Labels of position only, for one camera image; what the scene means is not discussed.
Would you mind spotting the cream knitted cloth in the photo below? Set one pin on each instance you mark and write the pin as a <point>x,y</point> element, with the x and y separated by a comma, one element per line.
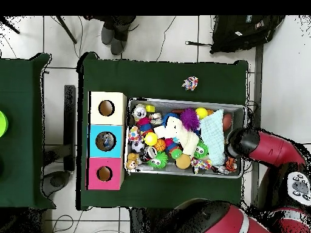
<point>178,133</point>

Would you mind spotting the purple spiky ball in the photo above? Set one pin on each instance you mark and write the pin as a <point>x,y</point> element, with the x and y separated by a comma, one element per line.
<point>190,119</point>

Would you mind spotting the colourful patchwork cloth scrap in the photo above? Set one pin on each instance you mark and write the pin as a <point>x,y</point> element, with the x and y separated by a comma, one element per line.
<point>190,83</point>

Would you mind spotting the mint green knitted cloth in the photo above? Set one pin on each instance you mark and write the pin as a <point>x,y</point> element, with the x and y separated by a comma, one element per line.
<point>212,138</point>

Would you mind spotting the colourful polka dot cloth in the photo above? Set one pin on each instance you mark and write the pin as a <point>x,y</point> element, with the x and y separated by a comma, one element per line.
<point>200,165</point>

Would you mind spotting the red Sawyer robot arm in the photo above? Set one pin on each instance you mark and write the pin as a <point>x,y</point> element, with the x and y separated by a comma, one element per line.
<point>272,145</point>

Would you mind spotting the wooden box with three holes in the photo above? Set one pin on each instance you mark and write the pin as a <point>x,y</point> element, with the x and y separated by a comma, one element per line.
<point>118,145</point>

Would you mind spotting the clear mesh bin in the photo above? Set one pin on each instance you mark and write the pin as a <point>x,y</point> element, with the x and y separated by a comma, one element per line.
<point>146,171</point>

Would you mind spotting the small orange basketball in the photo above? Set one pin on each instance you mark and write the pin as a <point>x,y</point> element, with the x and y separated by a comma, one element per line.
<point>160,144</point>

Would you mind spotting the dark green table cloth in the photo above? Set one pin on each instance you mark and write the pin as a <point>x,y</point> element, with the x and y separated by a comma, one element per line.
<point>24,121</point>
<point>160,73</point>

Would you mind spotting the small brown football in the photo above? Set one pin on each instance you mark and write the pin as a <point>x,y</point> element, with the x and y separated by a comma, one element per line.
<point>227,122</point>

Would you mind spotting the black backpack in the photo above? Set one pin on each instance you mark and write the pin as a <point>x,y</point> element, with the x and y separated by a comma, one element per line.
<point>243,34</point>

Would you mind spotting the green round object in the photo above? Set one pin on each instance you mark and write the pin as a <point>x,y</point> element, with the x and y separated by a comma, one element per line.
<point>3,123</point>

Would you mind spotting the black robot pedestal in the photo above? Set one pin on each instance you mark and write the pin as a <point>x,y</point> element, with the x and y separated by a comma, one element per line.
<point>143,221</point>

